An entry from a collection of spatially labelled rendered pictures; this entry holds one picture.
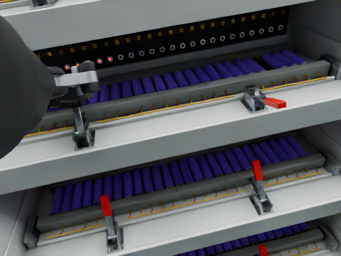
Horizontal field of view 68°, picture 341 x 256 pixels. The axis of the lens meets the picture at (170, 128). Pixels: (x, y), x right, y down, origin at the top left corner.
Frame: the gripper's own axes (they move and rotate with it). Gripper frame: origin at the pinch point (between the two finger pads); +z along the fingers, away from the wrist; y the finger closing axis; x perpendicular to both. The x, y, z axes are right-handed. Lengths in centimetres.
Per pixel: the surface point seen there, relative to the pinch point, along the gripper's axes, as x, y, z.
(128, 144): -8.4, 6.3, 1.1
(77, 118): -3.4, 0.0, 2.2
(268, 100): -5.9, 26.1, -2.7
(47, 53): 8.9, -5.3, 13.5
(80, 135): -5.9, -0.7, 4.0
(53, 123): -3.4, -5.2, 6.9
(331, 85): -6.3, 40.9, 4.4
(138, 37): 8.9, 11.2, 13.5
